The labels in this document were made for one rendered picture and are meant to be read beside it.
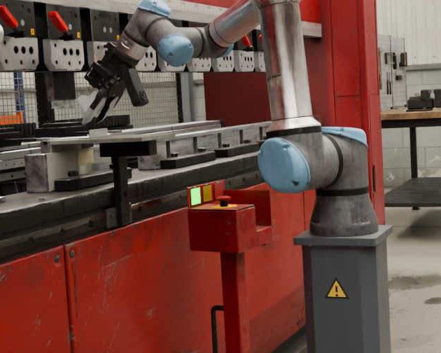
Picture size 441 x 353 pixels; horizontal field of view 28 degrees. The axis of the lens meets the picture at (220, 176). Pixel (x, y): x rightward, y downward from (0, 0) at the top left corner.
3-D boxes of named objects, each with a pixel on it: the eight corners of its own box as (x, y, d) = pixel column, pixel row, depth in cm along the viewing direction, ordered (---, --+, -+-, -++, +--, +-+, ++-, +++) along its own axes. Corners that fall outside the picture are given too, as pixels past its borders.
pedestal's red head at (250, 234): (239, 253, 238) (234, 188, 237) (189, 251, 246) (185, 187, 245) (273, 241, 255) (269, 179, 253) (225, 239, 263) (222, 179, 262)
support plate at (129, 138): (141, 141, 210) (141, 137, 210) (50, 144, 221) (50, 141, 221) (176, 136, 226) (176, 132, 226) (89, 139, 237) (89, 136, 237)
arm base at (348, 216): (385, 225, 198) (383, 182, 197) (369, 237, 184) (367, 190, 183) (320, 225, 204) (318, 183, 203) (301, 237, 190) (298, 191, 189)
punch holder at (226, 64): (218, 71, 308) (215, 23, 306) (195, 72, 311) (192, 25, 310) (234, 71, 321) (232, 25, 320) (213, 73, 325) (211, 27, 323)
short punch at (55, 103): (54, 108, 224) (52, 71, 223) (48, 108, 225) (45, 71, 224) (76, 107, 233) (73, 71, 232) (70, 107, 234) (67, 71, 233)
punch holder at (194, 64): (192, 71, 290) (190, 20, 288) (169, 72, 293) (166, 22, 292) (211, 71, 303) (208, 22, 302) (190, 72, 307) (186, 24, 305)
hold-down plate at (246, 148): (227, 157, 305) (227, 148, 305) (213, 157, 307) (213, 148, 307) (259, 150, 332) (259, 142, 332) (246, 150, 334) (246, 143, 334)
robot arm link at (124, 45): (154, 47, 221) (138, 47, 213) (145, 62, 222) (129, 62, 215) (133, 30, 223) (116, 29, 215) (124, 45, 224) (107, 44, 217)
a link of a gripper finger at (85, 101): (70, 113, 225) (92, 85, 224) (86, 127, 224) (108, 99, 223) (65, 111, 222) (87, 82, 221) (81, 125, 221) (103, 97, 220)
